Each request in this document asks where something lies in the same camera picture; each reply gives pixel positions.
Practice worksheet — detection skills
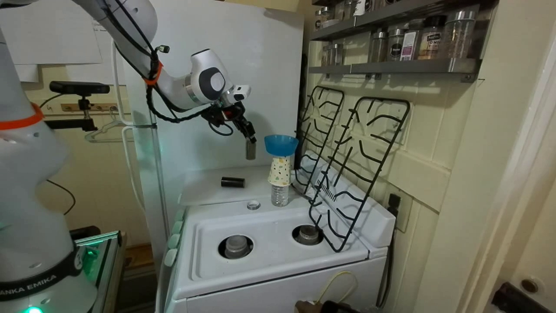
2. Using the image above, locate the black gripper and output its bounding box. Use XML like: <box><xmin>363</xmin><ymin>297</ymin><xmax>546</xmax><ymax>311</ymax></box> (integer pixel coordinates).
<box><xmin>214</xmin><ymin>93</ymin><xmax>259</xmax><ymax>144</ymax></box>

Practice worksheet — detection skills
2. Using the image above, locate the small glass jar pair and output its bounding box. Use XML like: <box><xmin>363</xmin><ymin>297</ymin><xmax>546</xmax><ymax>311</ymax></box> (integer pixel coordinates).
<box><xmin>320</xmin><ymin>40</ymin><xmax>347</xmax><ymax>67</ymax></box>

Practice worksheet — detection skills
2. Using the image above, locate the small clear spice jar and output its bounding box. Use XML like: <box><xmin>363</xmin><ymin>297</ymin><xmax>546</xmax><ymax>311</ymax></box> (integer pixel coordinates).
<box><xmin>370</xmin><ymin>27</ymin><xmax>389</xmax><ymax>64</ymax></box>

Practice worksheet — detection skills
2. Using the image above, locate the small dark spice jar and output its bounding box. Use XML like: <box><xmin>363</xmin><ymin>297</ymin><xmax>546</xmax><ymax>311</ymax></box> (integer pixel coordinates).
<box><xmin>386</xmin><ymin>24</ymin><xmax>405</xmax><ymax>62</ymax></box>

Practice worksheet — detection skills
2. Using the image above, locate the white label spice jar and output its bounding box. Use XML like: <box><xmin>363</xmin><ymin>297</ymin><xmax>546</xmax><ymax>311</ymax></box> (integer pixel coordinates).
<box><xmin>398</xmin><ymin>22</ymin><xmax>422</xmax><ymax>62</ymax></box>

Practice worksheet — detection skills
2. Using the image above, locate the brown spice jar black lid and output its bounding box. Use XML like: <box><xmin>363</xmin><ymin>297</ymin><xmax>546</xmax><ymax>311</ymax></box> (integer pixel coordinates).
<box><xmin>417</xmin><ymin>13</ymin><xmax>450</xmax><ymax>60</ymax></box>

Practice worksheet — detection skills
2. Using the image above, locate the clear jar silver cap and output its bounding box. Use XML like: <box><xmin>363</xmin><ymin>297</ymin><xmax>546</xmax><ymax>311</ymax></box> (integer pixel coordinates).
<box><xmin>450</xmin><ymin>5</ymin><xmax>483</xmax><ymax>60</ymax></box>

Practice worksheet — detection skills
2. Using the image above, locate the small black cylinder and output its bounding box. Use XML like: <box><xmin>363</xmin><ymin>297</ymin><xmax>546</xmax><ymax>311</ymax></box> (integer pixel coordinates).
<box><xmin>219</xmin><ymin>175</ymin><xmax>247</xmax><ymax>189</ymax></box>

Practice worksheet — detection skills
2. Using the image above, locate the white refrigerator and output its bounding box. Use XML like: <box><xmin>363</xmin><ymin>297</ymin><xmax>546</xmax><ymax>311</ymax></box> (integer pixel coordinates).
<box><xmin>113</xmin><ymin>0</ymin><xmax>306</xmax><ymax>233</ymax></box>

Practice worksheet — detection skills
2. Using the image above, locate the narrow black stove grate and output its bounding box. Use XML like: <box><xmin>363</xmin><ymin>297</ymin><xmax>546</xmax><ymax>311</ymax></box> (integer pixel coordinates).
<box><xmin>294</xmin><ymin>83</ymin><xmax>347</xmax><ymax>203</ymax></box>

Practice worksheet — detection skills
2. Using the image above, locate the round gas burner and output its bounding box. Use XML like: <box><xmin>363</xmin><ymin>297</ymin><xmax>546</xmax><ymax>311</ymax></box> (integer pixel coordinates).
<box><xmin>217</xmin><ymin>233</ymin><xmax>255</xmax><ymax>260</ymax></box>
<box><xmin>290</xmin><ymin>222</ymin><xmax>327</xmax><ymax>246</ymax></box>

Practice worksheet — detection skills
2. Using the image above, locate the white gas stove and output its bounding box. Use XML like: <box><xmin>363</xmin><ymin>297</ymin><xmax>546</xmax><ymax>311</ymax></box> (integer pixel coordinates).
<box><xmin>155</xmin><ymin>163</ymin><xmax>398</xmax><ymax>313</ymax></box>

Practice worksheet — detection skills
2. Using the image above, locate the large black stove grate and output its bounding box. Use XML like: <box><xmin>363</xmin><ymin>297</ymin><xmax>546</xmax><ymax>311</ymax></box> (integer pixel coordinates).
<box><xmin>307</xmin><ymin>93</ymin><xmax>412</xmax><ymax>253</ymax></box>

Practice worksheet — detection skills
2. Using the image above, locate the green lit control box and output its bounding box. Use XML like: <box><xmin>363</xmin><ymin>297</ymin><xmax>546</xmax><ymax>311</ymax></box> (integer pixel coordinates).
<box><xmin>68</xmin><ymin>229</ymin><xmax>127</xmax><ymax>313</ymax></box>

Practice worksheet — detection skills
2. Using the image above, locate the white paper sheet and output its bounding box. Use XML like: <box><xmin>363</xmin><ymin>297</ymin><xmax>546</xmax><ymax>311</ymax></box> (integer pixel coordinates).
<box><xmin>0</xmin><ymin>0</ymin><xmax>104</xmax><ymax>66</ymax></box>

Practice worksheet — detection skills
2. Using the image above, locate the white door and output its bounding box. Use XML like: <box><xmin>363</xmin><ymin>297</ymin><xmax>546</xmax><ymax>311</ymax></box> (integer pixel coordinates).
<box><xmin>457</xmin><ymin>0</ymin><xmax>556</xmax><ymax>313</ymax></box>

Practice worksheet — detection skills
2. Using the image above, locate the black door latch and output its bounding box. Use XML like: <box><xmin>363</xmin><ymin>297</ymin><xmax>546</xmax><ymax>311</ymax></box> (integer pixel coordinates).
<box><xmin>492</xmin><ymin>280</ymin><xmax>552</xmax><ymax>313</ymax></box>

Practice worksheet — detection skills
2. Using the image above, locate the grey wall shelf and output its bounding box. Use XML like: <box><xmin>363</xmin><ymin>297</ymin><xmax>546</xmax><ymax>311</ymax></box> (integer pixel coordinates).
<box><xmin>306</xmin><ymin>55</ymin><xmax>483</xmax><ymax>83</ymax></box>
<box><xmin>309</xmin><ymin>0</ymin><xmax>500</xmax><ymax>41</ymax></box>

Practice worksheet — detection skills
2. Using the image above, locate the black camera on stand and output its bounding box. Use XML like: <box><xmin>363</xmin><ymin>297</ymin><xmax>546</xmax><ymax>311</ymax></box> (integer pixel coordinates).
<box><xmin>33</xmin><ymin>80</ymin><xmax>111</xmax><ymax>132</ymax></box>

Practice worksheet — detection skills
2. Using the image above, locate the wall power outlet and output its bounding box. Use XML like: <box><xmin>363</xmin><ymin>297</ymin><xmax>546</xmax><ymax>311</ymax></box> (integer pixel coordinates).
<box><xmin>386</xmin><ymin>189</ymin><xmax>415</xmax><ymax>234</ymax></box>

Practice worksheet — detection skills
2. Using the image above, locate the beige cord loop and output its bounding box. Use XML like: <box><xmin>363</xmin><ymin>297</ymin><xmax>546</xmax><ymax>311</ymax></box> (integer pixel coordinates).
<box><xmin>316</xmin><ymin>269</ymin><xmax>361</xmax><ymax>304</ymax></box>

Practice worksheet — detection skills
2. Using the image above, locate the thin black wall cable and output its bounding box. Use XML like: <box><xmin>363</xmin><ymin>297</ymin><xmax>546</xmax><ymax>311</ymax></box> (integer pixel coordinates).
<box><xmin>49</xmin><ymin>179</ymin><xmax>78</xmax><ymax>217</ymax></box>

